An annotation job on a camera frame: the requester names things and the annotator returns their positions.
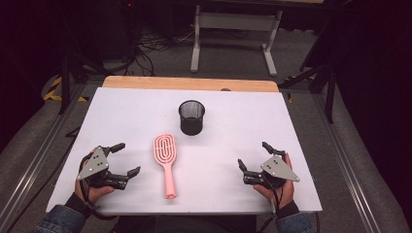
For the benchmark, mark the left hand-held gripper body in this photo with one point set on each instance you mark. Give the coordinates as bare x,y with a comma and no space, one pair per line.
95,165

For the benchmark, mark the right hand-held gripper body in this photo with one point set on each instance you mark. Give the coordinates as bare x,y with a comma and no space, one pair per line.
278,170

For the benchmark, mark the pink hairbrush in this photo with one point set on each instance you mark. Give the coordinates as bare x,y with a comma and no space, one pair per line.
165,152

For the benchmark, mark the black mesh pen cup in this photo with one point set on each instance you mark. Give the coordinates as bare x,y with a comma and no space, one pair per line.
191,124

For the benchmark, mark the person's right hand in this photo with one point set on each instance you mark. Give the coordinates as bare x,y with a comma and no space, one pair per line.
282,193

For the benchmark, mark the person's left hand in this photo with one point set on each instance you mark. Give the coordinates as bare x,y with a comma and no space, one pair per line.
95,194

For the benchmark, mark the white board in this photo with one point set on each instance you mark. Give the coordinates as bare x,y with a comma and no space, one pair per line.
207,152

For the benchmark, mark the black tripod stand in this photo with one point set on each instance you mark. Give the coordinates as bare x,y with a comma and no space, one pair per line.
329,93
66,77

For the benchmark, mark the wooden table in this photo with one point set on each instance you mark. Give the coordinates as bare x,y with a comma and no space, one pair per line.
181,83

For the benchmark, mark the aluminium floor rail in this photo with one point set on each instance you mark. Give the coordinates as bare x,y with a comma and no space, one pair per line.
346,161
39,158

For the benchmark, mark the grey metal table frame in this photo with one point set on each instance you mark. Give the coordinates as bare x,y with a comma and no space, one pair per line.
236,21

